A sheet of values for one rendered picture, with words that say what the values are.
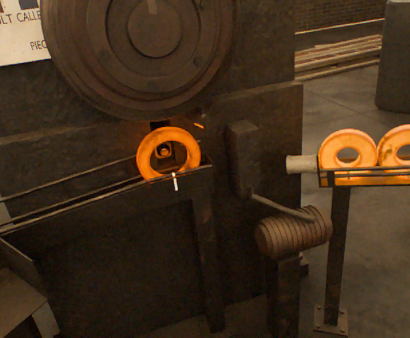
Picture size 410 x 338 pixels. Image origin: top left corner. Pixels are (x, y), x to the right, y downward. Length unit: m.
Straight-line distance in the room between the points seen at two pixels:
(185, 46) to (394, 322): 1.25
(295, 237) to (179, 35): 0.66
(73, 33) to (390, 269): 1.53
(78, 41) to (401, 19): 2.88
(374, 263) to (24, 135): 1.49
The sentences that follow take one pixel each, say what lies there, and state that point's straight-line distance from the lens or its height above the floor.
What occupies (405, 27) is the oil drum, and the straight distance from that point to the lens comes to 3.41.
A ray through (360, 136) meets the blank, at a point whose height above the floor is 0.77.
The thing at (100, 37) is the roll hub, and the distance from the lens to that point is 0.82.
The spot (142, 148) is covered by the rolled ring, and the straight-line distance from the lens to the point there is 1.00.
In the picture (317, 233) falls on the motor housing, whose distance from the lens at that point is 1.15.
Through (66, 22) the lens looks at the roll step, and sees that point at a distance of 0.89.
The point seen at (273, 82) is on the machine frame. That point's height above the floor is 0.88.
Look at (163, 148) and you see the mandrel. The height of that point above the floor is 0.75.
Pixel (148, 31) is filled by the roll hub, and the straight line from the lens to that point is 0.82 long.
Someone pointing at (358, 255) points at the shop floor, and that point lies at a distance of 1.85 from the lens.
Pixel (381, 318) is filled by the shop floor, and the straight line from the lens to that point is 1.61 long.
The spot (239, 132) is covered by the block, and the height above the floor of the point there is 0.80.
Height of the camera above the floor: 1.20
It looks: 28 degrees down
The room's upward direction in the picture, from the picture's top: 7 degrees counter-clockwise
